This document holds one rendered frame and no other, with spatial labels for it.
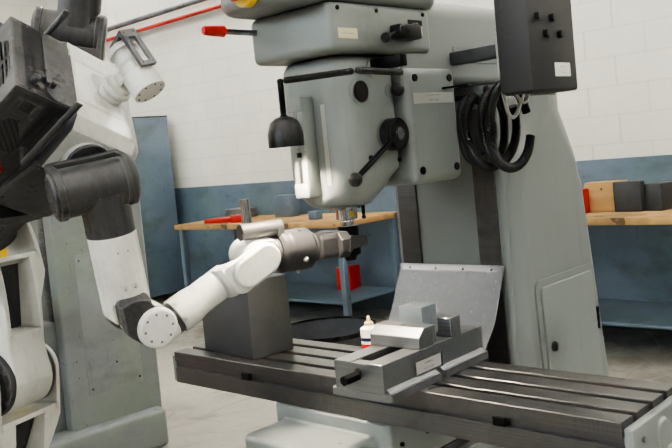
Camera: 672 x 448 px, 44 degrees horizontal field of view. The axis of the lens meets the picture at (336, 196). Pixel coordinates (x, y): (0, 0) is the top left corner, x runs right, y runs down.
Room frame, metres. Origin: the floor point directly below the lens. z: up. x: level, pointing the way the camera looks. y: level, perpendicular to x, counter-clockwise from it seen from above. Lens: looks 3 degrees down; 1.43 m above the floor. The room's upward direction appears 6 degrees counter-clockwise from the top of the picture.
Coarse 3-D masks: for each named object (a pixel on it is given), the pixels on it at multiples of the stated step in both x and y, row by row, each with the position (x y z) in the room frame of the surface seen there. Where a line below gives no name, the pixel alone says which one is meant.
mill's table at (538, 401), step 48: (192, 384) 2.07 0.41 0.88; (240, 384) 1.94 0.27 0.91; (288, 384) 1.84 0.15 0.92; (432, 384) 1.62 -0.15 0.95; (480, 384) 1.57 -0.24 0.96; (528, 384) 1.54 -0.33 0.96; (576, 384) 1.51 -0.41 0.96; (624, 384) 1.48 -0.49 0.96; (432, 432) 1.55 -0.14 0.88; (480, 432) 1.48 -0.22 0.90; (528, 432) 1.41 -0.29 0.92; (576, 432) 1.36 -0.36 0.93; (624, 432) 1.29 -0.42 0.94
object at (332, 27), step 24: (264, 24) 1.78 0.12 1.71; (288, 24) 1.73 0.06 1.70; (312, 24) 1.68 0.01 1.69; (336, 24) 1.66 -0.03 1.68; (360, 24) 1.72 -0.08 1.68; (384, 24) 1.77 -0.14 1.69; (264, 48) 1.78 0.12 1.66; (288, 48) 1.73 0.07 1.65; (312, 48) 1.69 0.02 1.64; (336, 48) 1.67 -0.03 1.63; (360, 48) 1.72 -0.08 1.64; (384, 48) 1.77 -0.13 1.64; (408, 48) 1.83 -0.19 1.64
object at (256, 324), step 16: (256, 288) 1.95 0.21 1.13; (272, 288) 1.98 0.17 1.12; (224, 304) 2.01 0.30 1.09; (240, 304) 1.96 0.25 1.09; (256, 304) 1.95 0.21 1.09; (272, 304) 1.98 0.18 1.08; (288, 304) 2.01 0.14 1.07; (208, 320) 2.08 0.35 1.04; (224, 320) 2.02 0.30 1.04; (240, 320) 1.97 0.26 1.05; (256, 320) 1.95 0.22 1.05; (272, 320) 1.98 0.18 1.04; (288, 320) 2.01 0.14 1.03; (208, 336) 2.08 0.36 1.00; (224, 336) 2.03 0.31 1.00; (240, 336) 1.97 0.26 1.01; (256, 336) 1.94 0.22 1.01; (272, 336) 1.97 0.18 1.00; (288, 336) 2.00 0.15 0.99; (224, 352) 2.03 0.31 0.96; (240, 352) 1.98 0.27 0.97; (256, 352) 1.94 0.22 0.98; (272, 352) 1.97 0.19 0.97
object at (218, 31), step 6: (204, 30) 1.70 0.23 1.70; (210, 30) 1.70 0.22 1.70; (216, 30) 1.71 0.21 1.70; (222, 30) 1.72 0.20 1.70; (228, 30) 1.74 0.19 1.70; (234, 30) 1.75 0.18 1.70; (240, 30) 1.76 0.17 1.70; (246, 30) 1.78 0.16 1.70; (252, 30) 1.79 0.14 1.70; (216, 36) 1.72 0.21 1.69; (222, 36) 1.73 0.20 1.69
